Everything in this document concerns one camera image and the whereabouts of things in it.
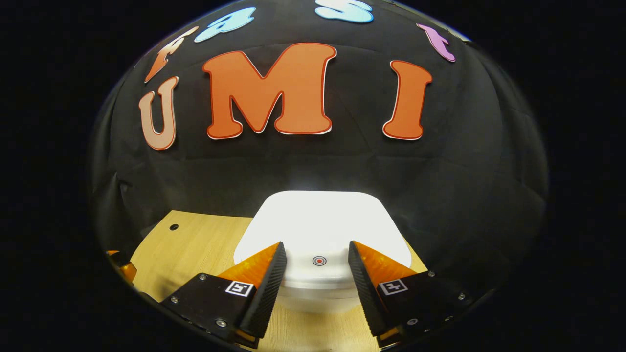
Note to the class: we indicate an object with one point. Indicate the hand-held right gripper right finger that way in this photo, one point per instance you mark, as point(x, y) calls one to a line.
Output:
point(364, 288)

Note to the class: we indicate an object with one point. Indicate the white desktop garbage bin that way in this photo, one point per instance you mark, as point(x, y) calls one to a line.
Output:
point(318, 220)

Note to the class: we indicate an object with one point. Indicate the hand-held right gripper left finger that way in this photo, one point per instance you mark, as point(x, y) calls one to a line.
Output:
point(269, 293)

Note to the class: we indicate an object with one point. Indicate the wooden desktop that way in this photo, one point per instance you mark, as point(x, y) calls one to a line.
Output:
point(195, 249)

